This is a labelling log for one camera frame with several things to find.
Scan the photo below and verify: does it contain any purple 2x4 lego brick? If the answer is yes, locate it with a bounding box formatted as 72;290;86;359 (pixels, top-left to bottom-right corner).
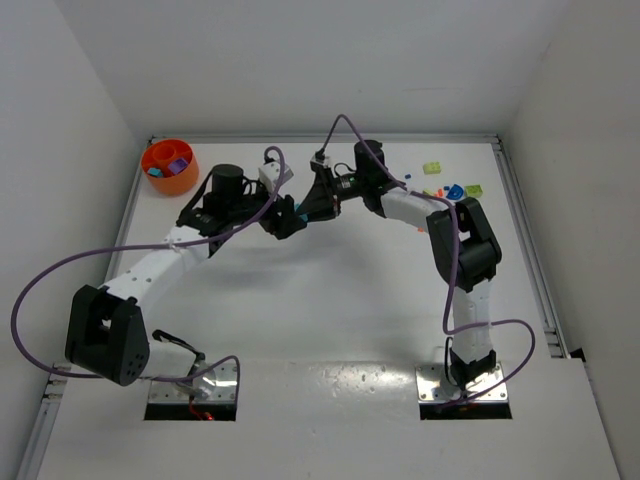
167;157;189;176

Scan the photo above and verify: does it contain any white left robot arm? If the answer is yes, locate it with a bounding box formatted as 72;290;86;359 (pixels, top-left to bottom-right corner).
65;161;305;386

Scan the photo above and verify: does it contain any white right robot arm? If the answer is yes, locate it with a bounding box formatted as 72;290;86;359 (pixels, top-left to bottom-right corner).
296;140;502;389

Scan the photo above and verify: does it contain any light green curved lego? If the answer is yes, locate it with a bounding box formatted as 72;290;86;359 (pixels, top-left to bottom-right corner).
422;161;442;175

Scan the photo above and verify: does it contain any blue arch lego piece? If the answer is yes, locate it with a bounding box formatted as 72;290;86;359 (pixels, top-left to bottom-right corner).
446;184;465;202

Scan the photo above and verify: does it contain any orange divided round container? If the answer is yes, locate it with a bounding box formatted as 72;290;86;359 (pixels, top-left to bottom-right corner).
140;138;200;196

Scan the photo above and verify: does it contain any light green 2x2 lego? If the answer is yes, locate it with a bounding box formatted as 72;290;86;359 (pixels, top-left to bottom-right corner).
464;184;484;198

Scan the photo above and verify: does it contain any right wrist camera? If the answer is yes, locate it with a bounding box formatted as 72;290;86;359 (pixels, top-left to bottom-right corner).
310;151;332;172

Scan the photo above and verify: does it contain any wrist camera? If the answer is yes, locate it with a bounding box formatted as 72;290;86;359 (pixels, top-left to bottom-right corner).
310;151;332;172
258;162;294;193

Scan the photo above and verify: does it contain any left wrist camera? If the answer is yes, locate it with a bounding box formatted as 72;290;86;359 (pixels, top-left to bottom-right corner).
258;162;294;193

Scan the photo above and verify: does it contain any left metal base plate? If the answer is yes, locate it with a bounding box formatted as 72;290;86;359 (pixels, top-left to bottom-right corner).
147;361;238;406

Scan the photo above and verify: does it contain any metal base plate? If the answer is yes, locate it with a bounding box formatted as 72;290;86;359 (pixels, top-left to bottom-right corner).
147;361;238;406
415;362;509;405

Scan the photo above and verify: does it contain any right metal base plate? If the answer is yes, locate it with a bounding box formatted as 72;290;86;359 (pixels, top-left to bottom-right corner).
415;362;509;405

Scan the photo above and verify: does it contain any aluminium table edge rail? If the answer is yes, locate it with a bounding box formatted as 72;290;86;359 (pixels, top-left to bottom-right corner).
492;136;571;359

